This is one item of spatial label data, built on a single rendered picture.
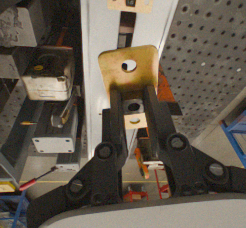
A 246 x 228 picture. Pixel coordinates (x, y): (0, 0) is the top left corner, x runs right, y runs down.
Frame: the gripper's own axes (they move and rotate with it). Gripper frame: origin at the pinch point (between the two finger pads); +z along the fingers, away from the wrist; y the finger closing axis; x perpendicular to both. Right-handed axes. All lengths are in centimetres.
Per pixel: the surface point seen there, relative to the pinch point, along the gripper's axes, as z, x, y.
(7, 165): 11.4, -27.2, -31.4
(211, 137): 123, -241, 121
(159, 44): 27.9, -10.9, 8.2
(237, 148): 80, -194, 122
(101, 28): 27.9, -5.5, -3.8
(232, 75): 57, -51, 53
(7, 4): 15.3, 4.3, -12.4
